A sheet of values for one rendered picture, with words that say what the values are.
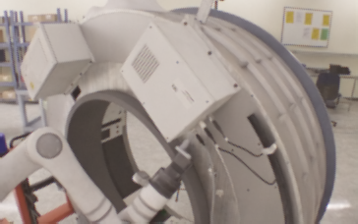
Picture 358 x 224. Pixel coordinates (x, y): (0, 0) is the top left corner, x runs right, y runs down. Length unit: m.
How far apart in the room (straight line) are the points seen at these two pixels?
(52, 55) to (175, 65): 0.53
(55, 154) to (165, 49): 0.35
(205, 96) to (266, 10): 5.98
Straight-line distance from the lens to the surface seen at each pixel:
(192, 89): 0.54
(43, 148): 0.61
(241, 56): 0.74
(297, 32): 6.78
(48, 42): 0.98
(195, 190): 0.76
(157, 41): 0.58
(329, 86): 5.24
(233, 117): 0.64
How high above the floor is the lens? 1.80
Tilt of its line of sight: 18 degrees down
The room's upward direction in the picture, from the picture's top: 1 degrees clockwise
